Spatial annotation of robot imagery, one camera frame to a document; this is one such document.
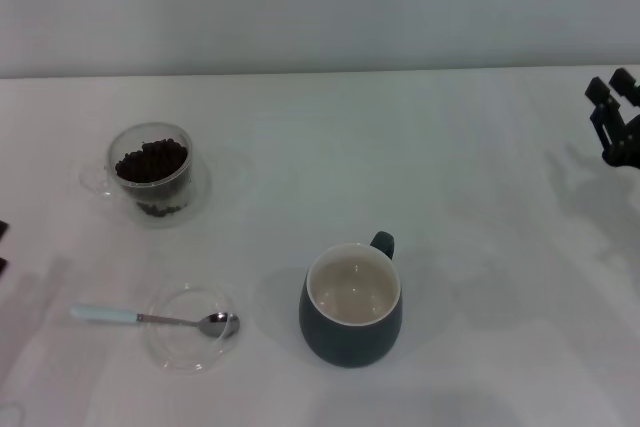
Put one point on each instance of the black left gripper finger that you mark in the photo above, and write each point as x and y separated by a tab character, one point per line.
3	230
4	268

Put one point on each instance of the double-walled glass cup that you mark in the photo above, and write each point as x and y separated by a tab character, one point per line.
150	197

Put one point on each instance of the dark teal ceramic mug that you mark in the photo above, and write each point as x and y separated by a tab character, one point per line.
350	342

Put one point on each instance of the coffee beans pile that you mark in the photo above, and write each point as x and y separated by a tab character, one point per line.
150	162

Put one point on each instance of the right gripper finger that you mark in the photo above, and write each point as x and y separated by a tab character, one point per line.
607	122
626	84

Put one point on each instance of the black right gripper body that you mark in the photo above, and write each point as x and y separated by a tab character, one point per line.
627	152

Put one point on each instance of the clear glass lid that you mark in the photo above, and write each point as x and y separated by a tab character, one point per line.
190	352

